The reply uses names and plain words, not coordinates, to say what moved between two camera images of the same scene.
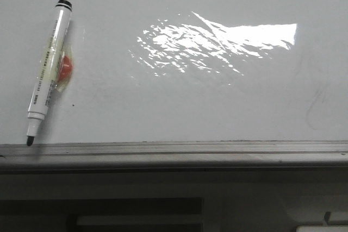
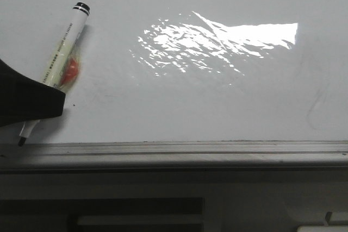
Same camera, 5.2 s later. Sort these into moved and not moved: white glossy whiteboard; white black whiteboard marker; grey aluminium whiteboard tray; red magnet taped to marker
Moved: red magnet taped to marker; white black whiteboard marker
Not moved: white glossy whiteboard; grey aluminium whiteboard tray
